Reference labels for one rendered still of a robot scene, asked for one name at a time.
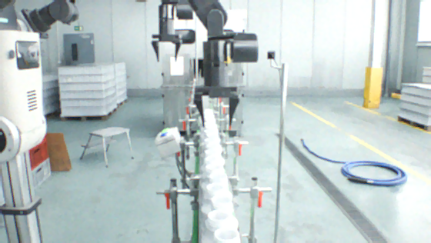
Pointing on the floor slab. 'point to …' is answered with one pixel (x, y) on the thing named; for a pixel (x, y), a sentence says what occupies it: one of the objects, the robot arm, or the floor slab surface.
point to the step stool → (105, 140)
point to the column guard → (372, 88)
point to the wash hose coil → (367, 164)
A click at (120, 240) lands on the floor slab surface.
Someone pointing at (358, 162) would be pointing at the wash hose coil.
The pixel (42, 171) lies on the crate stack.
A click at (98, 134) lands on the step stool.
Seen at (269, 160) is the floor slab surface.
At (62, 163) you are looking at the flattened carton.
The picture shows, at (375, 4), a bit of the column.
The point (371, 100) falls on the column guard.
